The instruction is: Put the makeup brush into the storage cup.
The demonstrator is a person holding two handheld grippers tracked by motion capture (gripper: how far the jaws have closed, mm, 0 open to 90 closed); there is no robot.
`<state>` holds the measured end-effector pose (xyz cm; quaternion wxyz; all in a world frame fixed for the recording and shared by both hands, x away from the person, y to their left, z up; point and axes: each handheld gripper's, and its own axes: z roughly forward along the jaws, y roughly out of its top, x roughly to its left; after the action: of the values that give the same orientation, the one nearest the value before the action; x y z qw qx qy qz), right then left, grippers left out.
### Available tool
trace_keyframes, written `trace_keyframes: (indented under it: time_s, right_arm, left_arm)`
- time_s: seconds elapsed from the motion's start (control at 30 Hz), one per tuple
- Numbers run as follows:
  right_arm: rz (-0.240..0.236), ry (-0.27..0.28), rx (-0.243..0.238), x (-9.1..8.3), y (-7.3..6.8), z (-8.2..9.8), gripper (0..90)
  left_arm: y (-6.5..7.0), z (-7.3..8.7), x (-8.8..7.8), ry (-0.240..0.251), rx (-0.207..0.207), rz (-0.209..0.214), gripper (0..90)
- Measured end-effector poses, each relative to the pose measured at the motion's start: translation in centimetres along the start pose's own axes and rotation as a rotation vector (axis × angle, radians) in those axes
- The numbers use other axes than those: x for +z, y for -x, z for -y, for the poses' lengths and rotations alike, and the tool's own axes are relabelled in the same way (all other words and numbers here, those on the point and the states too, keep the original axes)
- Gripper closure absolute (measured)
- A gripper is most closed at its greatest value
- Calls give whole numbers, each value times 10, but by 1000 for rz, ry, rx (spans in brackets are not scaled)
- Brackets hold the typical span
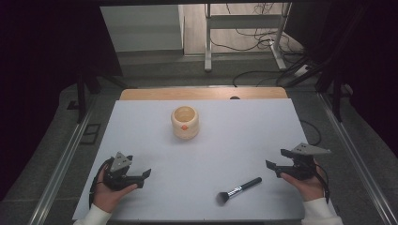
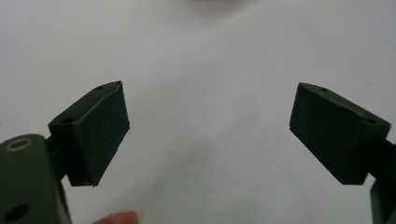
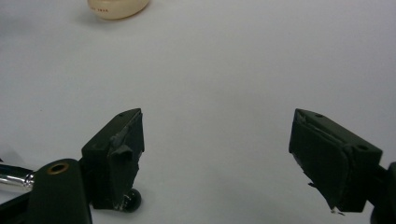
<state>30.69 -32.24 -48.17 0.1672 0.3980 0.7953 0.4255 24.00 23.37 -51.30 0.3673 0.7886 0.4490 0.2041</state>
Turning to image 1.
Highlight white panel cabinet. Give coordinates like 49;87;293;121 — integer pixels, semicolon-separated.
99;4;185;53

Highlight person's right hand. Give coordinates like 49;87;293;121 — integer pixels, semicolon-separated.
280;159;327;203

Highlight dark rectangular floor frames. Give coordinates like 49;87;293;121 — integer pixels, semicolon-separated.
79;123;102;146

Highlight tangle of black floor cables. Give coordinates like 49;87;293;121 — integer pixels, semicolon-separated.
208;2;305;57

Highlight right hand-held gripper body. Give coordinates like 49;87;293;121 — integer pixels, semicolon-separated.
275;142;332;182

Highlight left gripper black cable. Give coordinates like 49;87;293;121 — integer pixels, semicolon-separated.
88;157;115;210

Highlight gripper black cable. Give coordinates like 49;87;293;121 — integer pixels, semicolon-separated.
314;163;331;204
88;157;115;210

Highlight silver metal floor rail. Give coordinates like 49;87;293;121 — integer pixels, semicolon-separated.
27;95;99;225
316;91;398;225

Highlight cream ceramic cup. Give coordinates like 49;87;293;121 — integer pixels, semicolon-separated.
170;105;200;141

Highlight white table mat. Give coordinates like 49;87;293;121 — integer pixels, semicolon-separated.
71;98;339;221

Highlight black curtain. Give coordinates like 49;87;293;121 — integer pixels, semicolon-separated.
283;0;398;158
0;0;124;203

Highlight black cable loop beside table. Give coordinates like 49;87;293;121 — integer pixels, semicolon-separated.
299;119;323;147

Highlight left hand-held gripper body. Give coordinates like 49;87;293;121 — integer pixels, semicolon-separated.
102;151;145;192

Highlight black metal stand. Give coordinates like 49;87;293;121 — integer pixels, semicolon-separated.
66;62;137;125
275;46;355;124

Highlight white metal desk frame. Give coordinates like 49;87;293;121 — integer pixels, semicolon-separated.
204;2;293;73

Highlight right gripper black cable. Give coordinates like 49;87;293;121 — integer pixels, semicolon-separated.
314;163;331;204

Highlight long black floor cable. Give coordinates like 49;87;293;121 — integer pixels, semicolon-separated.
232;69;284;88

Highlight person's left hand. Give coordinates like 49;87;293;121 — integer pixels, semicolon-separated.
93;165;139;214

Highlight white power strip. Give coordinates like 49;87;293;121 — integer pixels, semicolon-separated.
294;64;312;78

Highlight black makeup brush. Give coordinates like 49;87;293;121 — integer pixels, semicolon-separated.
216;176;263;207

